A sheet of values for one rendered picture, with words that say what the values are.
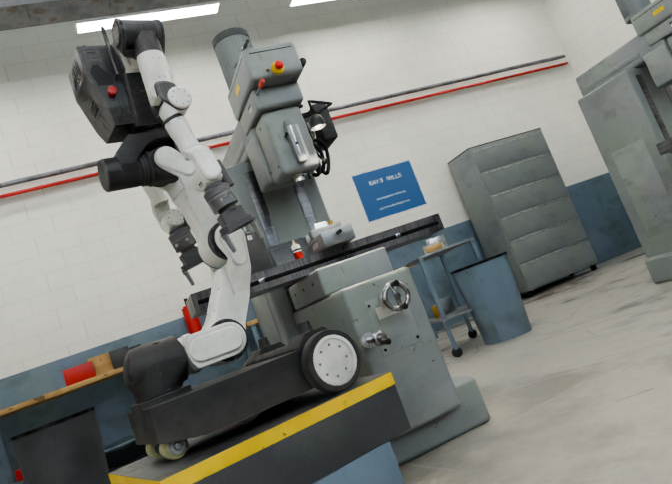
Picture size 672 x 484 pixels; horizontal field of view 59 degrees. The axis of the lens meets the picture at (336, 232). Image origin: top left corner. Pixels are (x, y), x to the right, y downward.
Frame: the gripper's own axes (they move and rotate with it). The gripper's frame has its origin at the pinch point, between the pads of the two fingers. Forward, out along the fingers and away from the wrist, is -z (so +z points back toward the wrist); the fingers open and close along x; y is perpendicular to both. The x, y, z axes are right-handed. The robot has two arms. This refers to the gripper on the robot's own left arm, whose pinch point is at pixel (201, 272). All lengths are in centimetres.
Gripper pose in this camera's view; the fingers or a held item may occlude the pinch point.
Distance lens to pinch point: 238.7
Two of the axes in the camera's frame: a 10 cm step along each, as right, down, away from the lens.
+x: 7.0, -4.2, 5.7
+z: -5.1, -8.6, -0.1
